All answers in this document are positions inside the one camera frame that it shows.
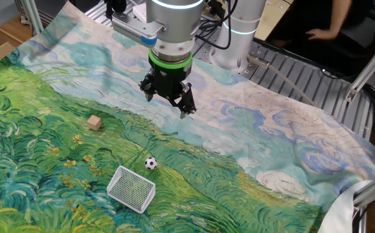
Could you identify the small toy soccer ball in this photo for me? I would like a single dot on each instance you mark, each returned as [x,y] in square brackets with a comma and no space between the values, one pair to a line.
[151,163]

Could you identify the painted landscape print cloth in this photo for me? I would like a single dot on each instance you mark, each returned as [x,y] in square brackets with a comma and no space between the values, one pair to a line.
[239,145]

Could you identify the bare person hand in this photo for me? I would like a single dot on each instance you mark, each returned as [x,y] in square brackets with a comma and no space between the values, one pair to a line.
[321,34]

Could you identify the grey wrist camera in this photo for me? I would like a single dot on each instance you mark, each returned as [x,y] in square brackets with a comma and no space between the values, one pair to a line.
[132,30]

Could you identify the tan cardboard sheet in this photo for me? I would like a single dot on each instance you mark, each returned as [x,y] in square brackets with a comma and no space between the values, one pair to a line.
[271,19]

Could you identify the white mesh toy goal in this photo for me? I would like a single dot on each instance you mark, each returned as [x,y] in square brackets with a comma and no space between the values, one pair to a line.
[131,190]

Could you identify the bare person forearm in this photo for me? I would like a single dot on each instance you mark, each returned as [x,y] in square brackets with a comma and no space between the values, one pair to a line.
[339,14]

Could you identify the person in black clothes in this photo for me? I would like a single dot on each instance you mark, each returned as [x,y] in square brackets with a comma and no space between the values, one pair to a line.
[303,19]

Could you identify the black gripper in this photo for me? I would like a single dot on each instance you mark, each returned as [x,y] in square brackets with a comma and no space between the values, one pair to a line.
[169,79]

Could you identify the small wooden cube block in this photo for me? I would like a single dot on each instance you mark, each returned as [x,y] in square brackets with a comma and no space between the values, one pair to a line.
[94,123]

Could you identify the white power adapter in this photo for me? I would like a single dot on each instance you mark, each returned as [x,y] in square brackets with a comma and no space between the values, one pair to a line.
[139,13]

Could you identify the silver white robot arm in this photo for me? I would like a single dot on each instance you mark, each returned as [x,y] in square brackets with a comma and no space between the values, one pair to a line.
[174,19]

